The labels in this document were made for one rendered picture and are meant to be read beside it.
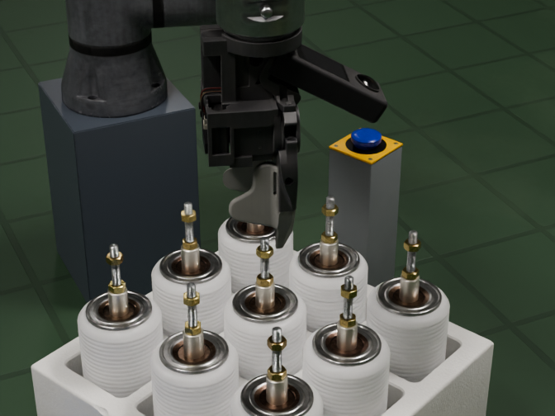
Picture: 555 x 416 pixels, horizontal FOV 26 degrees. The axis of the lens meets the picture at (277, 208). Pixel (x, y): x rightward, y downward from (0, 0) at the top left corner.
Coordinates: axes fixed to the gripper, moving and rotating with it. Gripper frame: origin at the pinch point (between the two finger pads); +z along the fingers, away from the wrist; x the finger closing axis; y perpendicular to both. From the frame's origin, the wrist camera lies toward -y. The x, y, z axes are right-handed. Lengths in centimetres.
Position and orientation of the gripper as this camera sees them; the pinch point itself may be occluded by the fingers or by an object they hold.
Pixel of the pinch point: (283, 224)
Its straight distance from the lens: 113.1
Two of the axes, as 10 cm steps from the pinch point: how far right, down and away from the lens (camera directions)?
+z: 0.0, 8.6, 5.2
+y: -9.9, 0.7, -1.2
